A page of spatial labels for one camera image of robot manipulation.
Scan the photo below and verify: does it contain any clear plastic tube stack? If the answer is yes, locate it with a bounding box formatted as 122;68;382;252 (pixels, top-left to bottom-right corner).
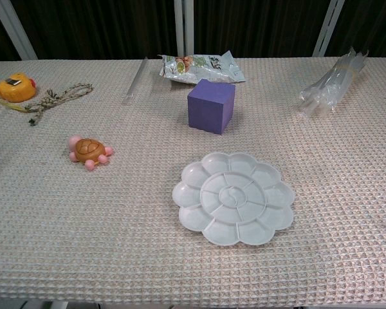
298;46;370;120

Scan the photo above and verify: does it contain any black pleated curtain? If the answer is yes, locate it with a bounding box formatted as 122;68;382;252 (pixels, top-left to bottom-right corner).
0;0;386;62

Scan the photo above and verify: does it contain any yellow tape measure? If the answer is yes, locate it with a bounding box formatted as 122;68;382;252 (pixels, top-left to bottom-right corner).
0;73;39;113

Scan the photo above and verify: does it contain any small orange toy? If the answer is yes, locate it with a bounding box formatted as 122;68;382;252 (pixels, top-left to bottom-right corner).
68;135;115;172

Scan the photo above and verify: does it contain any white flower paint palette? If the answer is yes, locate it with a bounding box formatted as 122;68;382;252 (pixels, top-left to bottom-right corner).
171;151;295;247

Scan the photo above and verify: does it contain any white frame post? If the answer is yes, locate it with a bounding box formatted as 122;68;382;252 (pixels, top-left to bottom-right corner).
0;0;39;61
311;0;345;58
174;0;194;59

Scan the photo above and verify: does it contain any purple foam cube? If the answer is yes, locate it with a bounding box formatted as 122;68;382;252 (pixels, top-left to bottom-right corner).
187;78;237;135

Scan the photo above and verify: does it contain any silver snack bag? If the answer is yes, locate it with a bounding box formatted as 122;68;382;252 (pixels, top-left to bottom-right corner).
158;50;247;86

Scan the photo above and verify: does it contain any braided beige rope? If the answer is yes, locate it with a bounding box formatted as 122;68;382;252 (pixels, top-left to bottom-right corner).
24;82;94;127

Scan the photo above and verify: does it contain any beige waffle table cloth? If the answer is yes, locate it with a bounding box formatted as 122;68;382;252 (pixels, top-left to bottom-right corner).
0;57;386;305

